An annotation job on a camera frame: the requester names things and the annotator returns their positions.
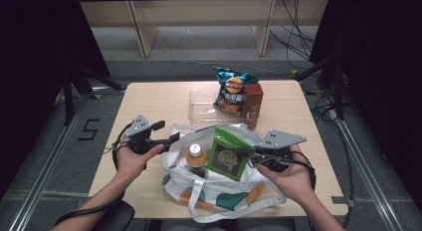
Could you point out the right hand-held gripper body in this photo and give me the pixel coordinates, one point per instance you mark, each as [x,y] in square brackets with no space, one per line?
[278,158]

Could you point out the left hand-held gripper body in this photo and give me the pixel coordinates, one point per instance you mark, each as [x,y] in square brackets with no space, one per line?
[142,145]

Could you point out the green snack pouch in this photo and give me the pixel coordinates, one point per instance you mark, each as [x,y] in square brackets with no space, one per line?
[229,158]

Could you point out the orange drink bottle white cap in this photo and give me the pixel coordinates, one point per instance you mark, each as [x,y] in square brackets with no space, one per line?
[195,154]

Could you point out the clear plastic container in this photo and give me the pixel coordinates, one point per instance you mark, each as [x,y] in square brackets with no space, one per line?
[200,108]

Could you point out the brown carton box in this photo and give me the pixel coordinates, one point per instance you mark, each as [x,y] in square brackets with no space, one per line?
[253,101]

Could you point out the white patterned tote bag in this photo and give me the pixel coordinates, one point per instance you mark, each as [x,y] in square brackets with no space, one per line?
[215,194]

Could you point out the teal chip bag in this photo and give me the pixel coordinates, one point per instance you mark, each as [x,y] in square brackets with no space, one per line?
[232,91]

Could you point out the person's left hand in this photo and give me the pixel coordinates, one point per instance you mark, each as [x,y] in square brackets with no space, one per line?
[131,166]

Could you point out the person's right hand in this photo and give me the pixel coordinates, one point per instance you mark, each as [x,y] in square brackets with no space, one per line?
[295,181]

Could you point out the yellow tape piece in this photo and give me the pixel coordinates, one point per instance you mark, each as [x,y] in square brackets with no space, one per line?
[96,96]
[294,72]

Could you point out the black chair seat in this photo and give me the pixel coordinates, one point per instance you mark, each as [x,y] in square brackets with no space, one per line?
[116,219]

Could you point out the person's grey trousers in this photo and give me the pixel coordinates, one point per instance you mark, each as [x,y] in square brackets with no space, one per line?
[212,228]

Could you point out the black metal stand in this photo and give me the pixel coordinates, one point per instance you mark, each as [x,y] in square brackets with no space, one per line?
[338,88]
[68,95]

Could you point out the light wooden desk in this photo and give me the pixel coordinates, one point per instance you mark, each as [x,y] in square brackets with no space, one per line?
[142,32]

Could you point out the dark curtain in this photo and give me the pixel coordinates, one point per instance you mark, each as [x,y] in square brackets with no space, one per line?
[30,58]
[381,58]

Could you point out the metal floor rail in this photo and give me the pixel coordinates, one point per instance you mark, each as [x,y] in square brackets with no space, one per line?
[375,194]
[36,187]

